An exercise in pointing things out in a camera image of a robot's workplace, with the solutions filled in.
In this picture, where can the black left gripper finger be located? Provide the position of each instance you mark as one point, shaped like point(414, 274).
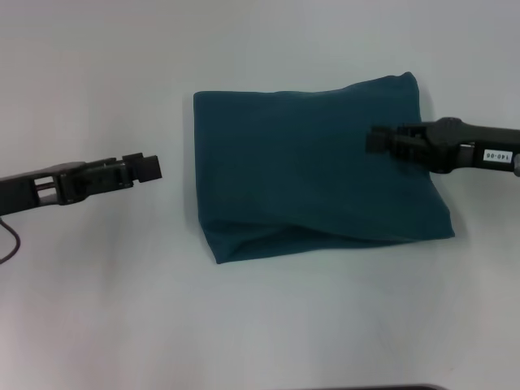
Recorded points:
point(132, 157)
point(148, 168)

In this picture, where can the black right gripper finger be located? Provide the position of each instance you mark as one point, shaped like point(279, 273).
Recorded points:
point(375, 144)
point(382, 130)

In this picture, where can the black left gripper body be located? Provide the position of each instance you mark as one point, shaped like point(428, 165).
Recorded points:
point(28, 189)

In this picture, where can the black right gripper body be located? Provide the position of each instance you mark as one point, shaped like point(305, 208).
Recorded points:
point(471, 146)

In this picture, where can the teal t-shirt with pink print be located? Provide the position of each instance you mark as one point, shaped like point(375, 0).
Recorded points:
point(304, 170)

